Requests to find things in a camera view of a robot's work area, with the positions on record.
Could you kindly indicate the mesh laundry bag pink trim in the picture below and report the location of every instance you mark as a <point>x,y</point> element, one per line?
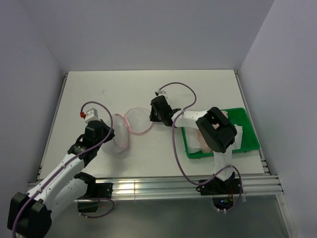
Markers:
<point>135,121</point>

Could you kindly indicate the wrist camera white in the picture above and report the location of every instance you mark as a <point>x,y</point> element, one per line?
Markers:
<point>161,93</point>
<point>90,115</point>

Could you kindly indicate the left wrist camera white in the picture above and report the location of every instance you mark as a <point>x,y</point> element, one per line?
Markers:
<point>90,115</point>

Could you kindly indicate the green plastic tray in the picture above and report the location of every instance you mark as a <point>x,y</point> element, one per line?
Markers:
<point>239,117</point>

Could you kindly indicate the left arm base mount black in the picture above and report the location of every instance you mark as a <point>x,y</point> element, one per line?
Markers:
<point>97,202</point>

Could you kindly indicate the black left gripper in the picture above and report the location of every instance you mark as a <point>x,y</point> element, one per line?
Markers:
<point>107,129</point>

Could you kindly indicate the white cloth in tray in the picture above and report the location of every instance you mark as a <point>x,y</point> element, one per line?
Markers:
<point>196,142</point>

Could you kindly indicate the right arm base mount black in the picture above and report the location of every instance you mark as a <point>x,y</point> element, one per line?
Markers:
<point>227,189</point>

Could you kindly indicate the pink beige bra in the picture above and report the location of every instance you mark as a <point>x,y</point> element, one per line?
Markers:
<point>216,132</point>

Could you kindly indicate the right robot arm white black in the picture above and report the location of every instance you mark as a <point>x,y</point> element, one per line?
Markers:
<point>222,161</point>

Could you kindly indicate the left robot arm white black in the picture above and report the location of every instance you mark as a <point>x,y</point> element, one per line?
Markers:
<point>31,214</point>

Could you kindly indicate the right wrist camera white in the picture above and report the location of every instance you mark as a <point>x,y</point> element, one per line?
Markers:
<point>161,93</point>

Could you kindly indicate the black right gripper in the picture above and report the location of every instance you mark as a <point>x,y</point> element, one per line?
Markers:
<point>153,118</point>

